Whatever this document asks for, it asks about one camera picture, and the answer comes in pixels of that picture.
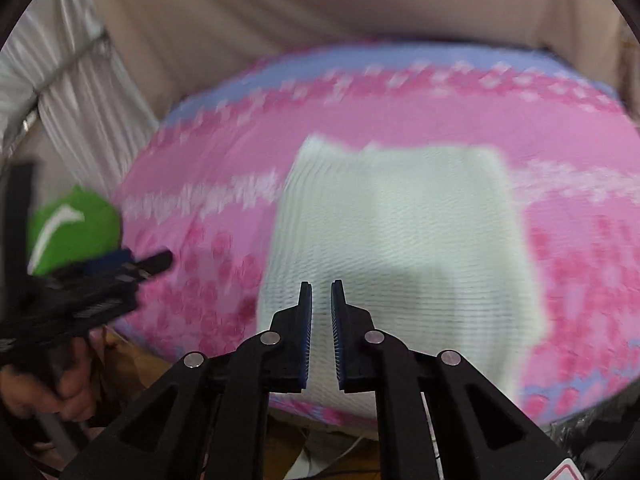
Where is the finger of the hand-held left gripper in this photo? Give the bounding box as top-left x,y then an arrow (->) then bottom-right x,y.
75,251 -> 174,311
60,248 -> 136,282

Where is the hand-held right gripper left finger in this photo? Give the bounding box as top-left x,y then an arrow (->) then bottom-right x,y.
60,282 -> 314,480

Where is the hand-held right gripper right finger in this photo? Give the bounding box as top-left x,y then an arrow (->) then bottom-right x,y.
330,279 -> 577,480

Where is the white red navy knit sweater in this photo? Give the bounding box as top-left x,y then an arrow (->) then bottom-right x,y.
255,132 -> 548,418

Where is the person's left hand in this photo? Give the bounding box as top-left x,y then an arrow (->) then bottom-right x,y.
0,335 -> 98,422

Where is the green plush cushion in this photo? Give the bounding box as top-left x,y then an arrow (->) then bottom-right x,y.
26,185 -> 123,277

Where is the dark upright panel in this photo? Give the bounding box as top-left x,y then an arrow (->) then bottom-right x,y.
0,160 -> 39,281

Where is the pink floral bed sheet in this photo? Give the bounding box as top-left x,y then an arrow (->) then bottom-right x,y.
107,42 -> 640,441

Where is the white satin curtain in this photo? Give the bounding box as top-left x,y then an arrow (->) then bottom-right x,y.
0,0 -> 161,201

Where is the dark clutter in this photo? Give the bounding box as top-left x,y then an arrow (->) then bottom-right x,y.
545,400 -> 640,467

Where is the beige cloth backdrop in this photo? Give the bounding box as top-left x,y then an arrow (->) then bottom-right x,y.
80,0 -> 640,126

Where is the grey metal rail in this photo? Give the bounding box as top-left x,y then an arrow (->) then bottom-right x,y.
0,27 -> 111,151

